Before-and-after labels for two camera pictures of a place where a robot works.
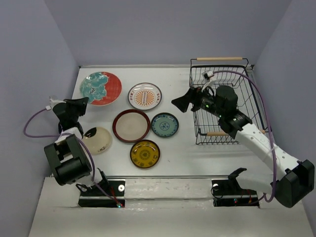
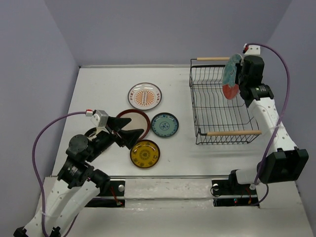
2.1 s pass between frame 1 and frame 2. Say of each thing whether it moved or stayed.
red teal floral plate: moved
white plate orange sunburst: stayed
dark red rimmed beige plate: stayed
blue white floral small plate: stayed
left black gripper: moved
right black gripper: moved
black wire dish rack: stayed
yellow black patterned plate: stayed
